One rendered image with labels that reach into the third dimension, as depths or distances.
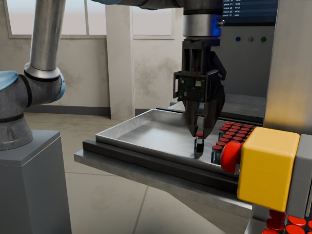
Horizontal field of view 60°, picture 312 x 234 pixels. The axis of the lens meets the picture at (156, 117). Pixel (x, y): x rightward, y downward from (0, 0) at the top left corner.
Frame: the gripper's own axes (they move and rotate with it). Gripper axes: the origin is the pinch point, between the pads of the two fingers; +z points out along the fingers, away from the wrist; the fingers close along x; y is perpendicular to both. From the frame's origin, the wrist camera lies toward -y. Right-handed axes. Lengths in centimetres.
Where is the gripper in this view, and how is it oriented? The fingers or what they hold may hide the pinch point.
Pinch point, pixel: (200, 131)
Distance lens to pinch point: 61.7
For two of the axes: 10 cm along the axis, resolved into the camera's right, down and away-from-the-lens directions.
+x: 8.6, 1.5, -4.9
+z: 0.0, 9.5, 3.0
